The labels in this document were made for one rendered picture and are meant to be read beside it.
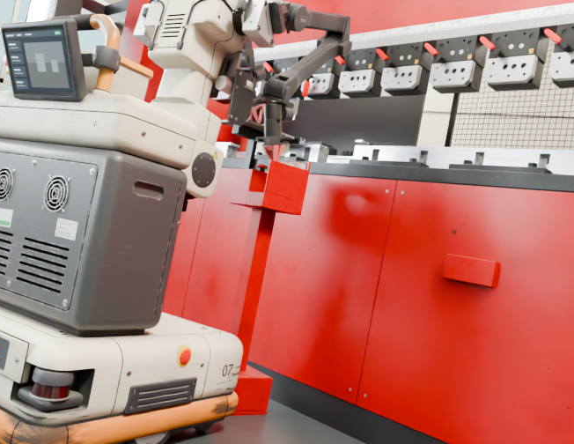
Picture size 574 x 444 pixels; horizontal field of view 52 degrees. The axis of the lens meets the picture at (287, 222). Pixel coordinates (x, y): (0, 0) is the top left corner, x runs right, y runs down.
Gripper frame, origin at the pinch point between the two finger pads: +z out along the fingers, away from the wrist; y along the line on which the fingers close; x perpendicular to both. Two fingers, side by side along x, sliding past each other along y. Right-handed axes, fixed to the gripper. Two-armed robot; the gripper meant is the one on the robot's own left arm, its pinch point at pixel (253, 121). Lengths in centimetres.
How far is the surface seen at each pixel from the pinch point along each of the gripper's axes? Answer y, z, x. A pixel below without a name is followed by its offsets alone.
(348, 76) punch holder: -33.5, -12.1, -21.8
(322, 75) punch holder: -20.2, -13.0, -22.5
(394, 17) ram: -50, -30, -33
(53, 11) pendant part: 103, -58, 20
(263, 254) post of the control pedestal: -40, 34, 42
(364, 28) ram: -37, -28, -31
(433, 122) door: 67, 62, -244
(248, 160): -0.5, 14.2, 7.5
